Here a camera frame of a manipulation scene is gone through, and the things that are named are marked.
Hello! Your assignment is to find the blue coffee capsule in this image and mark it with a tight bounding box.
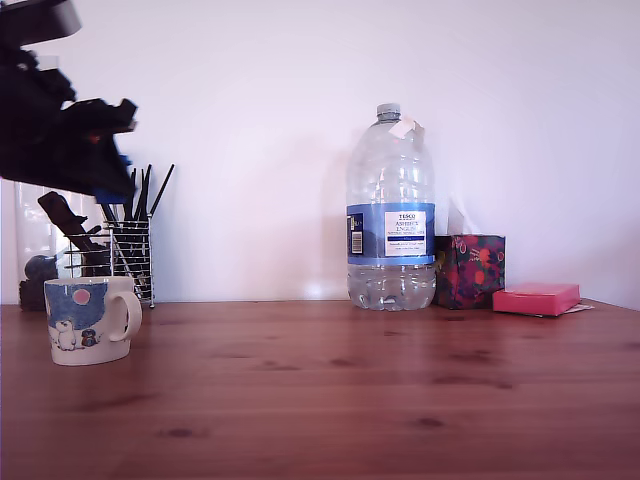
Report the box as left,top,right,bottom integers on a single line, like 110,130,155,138
91,152,138,206

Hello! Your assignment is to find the white tissue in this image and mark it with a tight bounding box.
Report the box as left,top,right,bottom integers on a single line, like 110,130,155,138
446,193,484,237

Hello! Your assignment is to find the clear plastic storage container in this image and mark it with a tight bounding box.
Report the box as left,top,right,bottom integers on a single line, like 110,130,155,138
13,178,119,312

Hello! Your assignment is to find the black kitchen utensil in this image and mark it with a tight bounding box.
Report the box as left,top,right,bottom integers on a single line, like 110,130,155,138
36,191,107,252

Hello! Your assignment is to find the pink flat box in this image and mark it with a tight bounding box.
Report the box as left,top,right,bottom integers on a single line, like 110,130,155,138
491,282,582,319

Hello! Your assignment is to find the large clear water bottle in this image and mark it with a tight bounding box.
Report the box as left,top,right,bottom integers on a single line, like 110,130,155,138
344,102,438,313

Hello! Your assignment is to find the floral tissue box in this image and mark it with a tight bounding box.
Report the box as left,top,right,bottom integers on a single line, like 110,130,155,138
431,232,507,311

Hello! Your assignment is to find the chrome wire utensil rack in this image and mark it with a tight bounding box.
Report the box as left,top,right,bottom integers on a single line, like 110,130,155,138
63,218,158,310

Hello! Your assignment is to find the dark round object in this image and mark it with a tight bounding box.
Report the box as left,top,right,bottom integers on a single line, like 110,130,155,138
18,254,60,313

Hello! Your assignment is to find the white mug with cartoon print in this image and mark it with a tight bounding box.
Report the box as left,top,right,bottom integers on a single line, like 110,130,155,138
43,276,144,367

